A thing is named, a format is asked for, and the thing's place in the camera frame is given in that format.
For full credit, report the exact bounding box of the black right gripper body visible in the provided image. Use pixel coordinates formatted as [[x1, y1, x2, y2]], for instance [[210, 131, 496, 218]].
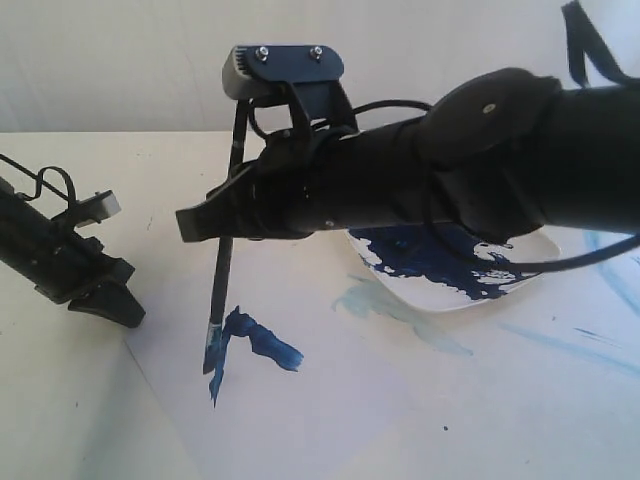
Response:
[[242, 127, 361, 241]]

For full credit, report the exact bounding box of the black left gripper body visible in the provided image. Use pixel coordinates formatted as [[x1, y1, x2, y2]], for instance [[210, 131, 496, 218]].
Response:
[[29, 237, 135, 304]]

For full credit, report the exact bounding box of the black paintbrush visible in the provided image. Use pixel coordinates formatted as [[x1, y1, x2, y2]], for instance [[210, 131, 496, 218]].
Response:
[[203, 101, 250, 375]]

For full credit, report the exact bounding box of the white paper sheet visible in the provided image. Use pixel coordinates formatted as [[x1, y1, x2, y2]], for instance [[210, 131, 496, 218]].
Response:
[[128, 240, 409, 479]]

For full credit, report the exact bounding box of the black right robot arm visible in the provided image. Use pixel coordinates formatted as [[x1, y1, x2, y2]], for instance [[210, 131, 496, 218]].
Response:
[[176, 68, 639, 243]]

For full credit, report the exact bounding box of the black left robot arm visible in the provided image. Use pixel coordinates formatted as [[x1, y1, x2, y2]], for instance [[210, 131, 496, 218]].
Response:
[[1, 181, 145, 329]]

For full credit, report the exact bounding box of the white square paint plate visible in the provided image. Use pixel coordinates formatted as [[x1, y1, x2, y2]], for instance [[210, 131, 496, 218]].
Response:
[[346, 225, 561, 313]]

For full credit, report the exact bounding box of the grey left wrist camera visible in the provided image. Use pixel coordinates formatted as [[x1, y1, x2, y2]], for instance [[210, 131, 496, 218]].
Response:
[[73, 190, 121, 228]]

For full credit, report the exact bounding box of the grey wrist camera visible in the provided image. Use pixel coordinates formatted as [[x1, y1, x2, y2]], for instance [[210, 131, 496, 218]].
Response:
[[221, 45, 344, 101], [73, 190, 121, 228]]

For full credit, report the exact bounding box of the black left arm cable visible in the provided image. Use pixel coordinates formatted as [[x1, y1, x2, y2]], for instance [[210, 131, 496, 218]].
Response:
[[0, 153, 79, 211]]

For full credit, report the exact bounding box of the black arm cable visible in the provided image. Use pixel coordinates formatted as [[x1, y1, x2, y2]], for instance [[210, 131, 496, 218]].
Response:
[[0, 153, 79, 211], [244, 0, 640, 276]]

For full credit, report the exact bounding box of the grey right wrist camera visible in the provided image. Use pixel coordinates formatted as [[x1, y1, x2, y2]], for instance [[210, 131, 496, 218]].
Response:
[[221, 45, 344, 101]]

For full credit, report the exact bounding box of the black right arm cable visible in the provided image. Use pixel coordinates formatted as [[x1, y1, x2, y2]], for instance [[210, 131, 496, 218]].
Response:
[[244, 0, 640, 276]]

